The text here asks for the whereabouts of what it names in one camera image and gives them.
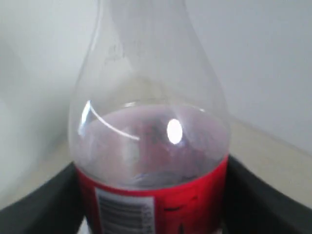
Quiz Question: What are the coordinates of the clear bottle red label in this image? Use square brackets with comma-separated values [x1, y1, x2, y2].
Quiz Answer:
[68, 0, 231, 234]

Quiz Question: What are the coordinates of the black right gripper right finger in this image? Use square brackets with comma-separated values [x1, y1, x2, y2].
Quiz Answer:
[222, 156, 312, 234]

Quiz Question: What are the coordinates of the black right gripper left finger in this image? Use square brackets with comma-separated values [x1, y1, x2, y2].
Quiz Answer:
[0, 164, 85, 234]

